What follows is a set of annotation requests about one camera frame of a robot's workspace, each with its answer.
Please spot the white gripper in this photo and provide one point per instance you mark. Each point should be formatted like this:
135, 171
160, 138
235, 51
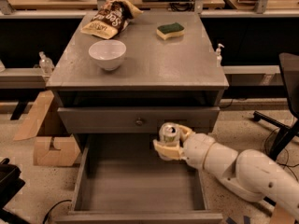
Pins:
195, 151

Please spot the green 7up soda can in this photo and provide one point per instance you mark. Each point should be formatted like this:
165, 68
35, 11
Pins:
169, 134

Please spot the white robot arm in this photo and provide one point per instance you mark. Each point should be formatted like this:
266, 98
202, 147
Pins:
249, 174

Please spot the open grey bottom drawer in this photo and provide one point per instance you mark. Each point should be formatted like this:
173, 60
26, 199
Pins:
122, 180

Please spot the grey wooden drawer cabinet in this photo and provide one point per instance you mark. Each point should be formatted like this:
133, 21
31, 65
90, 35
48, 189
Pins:
176, 72

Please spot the closed grey drawer with knob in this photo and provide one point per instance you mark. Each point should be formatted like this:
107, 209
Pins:
136, 119

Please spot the cardboard box pieces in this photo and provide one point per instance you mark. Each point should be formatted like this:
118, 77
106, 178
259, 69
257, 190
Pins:
53, 146

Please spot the yellow green sponge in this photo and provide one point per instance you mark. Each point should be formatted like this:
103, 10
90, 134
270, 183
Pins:
170, 30

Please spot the white ceramic bowl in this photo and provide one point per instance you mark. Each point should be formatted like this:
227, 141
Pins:
108, 54

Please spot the brown chip bag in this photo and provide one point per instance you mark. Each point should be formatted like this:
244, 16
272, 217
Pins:
111, 18

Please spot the clear plastic bottle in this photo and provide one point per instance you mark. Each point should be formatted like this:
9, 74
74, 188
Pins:
46, 63

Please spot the black object lower left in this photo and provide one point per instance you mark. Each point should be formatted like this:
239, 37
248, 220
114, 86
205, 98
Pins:
10, 184

